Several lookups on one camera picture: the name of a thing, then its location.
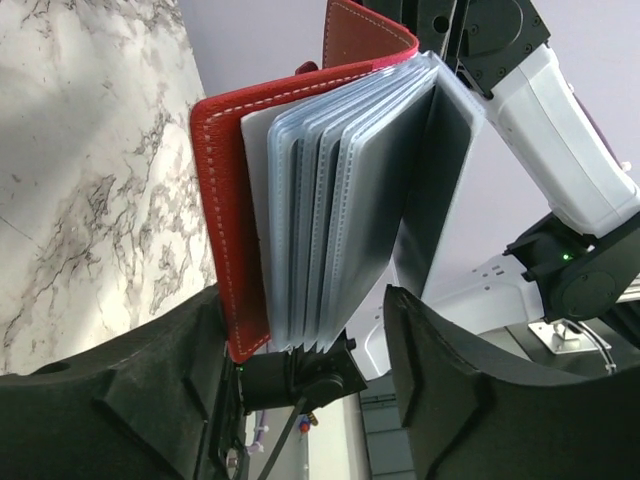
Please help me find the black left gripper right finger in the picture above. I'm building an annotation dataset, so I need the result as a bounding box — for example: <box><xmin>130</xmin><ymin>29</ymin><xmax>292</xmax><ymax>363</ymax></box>
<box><xmin>383</xmin><ymin>286</ymin><xmax>639</xmax><ymax>479</ymax></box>

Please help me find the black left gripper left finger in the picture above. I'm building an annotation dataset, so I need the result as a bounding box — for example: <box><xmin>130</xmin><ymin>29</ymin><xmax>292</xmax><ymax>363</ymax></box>
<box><xmin>1</xmin><ymin>287</ymin><xmax>233</xmax><ymax>479</ymax></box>

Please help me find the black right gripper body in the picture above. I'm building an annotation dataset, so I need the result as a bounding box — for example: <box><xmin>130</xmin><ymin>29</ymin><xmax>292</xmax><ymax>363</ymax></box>
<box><xmin>239</xmin><ymin>337</ymin><xmax>366</xmax><ymax>414</ymax></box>

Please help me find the red leather card holder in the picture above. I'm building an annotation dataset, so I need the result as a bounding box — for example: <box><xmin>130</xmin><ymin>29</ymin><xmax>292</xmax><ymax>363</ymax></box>
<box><xmin>190</xmin><ymin>1</ymin><xmax>484</xmax><ymax>364</ymax></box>

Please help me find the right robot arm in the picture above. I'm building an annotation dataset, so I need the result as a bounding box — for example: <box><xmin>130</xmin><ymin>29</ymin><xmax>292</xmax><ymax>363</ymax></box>
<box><xmin>240</xmin><ymin>1</ymin><xmax>639</xmax><ymax>413</ymax></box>

